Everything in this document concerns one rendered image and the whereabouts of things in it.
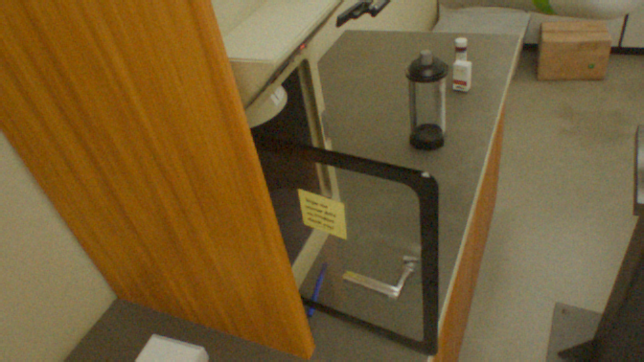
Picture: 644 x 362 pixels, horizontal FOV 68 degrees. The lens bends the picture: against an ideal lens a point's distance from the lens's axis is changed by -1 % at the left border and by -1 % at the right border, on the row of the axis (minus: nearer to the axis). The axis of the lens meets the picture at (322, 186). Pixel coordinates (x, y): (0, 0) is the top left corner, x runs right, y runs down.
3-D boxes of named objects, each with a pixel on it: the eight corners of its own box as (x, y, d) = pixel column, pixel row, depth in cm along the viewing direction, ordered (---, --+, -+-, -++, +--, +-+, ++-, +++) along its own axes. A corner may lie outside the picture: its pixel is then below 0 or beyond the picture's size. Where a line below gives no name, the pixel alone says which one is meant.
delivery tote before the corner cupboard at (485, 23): (429, 77, 350) (428, 33, 329) (444, 52, 378) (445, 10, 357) (516, 84, 325) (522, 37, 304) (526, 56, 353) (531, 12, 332)
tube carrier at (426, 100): (403, 146, 134) (400, 77, 121) (414, 124, 142) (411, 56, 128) (443, 150, 130) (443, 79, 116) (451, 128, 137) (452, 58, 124)
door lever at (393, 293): (357, 260, 75) (356, 249, 73) (415, 280, 70) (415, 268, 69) (341, 285, 72) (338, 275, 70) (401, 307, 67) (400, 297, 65)
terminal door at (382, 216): (290, 296, 96) (237, 129, 71) (438, 355, 82) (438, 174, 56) (288, 299, 96) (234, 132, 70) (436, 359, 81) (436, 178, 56)
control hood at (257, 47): (218, 122, 69) (196, 57, 63) (310, 27, 91) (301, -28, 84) (289, 130, 65) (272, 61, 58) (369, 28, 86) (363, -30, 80)
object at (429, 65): (403, 82, 122) (402, 58, 118) (413, 66, 128) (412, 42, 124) (440, 85, 119) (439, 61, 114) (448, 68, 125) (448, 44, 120)
